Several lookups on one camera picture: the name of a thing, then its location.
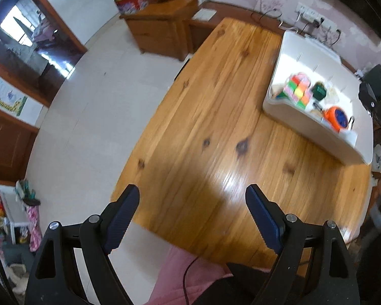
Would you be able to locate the person's pink trousers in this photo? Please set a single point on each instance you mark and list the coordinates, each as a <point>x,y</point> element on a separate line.
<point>174,279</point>

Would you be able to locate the green plug adapter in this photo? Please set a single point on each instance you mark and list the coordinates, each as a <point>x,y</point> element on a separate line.
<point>319,92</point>

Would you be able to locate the wooden drawer cabinet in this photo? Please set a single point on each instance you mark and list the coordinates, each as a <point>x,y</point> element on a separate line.
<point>158,28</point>

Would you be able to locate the pink floral cloth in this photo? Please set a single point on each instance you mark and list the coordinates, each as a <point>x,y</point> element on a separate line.
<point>33,228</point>

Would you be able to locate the clear flat lid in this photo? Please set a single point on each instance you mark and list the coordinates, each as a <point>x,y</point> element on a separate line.
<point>204,14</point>

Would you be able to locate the white plug charger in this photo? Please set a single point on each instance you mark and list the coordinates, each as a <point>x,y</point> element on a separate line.
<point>349,138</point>

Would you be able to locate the black cloth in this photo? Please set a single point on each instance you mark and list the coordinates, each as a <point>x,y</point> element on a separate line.
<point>231,286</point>

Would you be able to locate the white plastic storage bin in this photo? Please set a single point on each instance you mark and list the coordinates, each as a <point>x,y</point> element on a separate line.
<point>304,127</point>

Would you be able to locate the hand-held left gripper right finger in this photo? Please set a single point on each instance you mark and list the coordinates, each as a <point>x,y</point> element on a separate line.
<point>263,219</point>

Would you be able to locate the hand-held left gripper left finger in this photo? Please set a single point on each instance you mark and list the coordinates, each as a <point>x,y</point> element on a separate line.
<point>122,219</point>

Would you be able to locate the white wall power strip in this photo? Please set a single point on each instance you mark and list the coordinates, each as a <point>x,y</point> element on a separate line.
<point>309,12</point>

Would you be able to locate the wall poster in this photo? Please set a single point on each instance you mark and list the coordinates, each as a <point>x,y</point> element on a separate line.
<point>3,93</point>

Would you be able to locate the orange reel with clip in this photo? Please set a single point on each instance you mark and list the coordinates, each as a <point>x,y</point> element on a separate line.
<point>336,119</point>

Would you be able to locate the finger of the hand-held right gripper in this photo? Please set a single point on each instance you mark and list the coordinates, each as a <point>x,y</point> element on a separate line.
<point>368,98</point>

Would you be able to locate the red patterned tin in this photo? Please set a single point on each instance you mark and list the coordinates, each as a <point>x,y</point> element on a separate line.
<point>131,1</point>

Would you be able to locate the white rack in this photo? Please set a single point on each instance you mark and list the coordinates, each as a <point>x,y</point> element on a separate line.
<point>12,213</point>

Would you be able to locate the multicoloured puzzle cube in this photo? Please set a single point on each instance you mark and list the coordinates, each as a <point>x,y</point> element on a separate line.
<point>297,90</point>

